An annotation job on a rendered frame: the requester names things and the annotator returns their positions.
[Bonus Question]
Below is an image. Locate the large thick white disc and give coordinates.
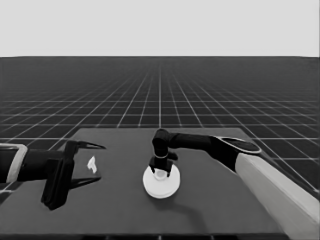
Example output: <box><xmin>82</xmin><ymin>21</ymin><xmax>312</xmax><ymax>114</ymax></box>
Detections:
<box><xmin>142</xmin><ymin>164</ymin><xmax>181</xmax><ymax>200</ymax></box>

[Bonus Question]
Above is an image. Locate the small white T-shaped piece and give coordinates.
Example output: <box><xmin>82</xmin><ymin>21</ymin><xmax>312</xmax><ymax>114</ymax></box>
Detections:
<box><xmin>86</xmin><ymin>155</ymin><xmax>98</xmax><ymax>175</ymax></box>

